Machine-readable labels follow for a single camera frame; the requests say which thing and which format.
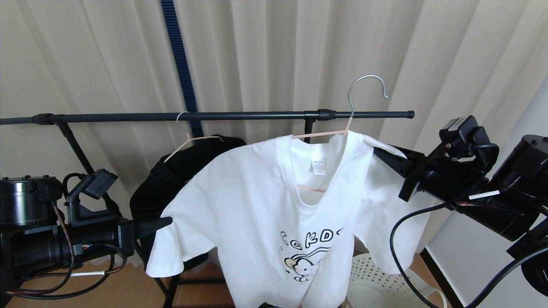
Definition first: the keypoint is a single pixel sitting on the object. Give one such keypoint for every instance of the black clothes rack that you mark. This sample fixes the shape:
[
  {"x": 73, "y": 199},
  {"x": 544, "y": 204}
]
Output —
[{"x": 257, "y": 115}]

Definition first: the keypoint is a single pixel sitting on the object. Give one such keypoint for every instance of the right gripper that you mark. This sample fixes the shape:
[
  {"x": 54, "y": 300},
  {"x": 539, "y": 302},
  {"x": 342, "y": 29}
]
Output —
[{"x": 445, "y": 182}]

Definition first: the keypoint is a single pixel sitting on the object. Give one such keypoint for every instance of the white garment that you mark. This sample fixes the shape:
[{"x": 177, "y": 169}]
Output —
[{"x": 248, "y": 205}]

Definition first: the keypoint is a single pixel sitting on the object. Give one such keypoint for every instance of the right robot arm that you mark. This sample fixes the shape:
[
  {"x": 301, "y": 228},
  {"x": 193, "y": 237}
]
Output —
[{"x": 522, "y": 179}]

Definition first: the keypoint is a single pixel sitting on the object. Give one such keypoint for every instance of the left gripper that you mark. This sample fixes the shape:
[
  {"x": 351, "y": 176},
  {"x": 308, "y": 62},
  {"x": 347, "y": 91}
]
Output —
[{"x": 125, "y": 237}]

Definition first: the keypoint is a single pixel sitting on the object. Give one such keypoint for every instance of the pink clothes hanger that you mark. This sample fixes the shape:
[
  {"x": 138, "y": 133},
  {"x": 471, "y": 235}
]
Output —
[
  {"x": 183, "y": 116},
  {"x": 350, "y": 96}
]

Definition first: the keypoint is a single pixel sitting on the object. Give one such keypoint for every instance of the black shorts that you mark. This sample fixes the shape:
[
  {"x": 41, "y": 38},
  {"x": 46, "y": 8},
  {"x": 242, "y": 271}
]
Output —
[{"x": 158, "y": 188}]

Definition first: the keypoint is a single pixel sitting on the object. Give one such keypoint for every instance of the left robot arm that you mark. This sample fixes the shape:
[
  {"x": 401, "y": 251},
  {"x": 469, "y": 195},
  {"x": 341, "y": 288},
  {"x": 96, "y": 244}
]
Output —
[{"x": 30, "y": 248}]

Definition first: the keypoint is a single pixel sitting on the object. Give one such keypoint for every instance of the beige curtain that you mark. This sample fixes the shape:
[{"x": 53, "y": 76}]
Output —
[
  {"x": 428, "y": 55},
  {"x": 85, "y": 55}
]

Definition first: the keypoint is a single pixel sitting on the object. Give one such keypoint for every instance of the white laundry basket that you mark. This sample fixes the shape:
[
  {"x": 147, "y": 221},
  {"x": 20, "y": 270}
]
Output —
[{"x": 376, "y": 282}]

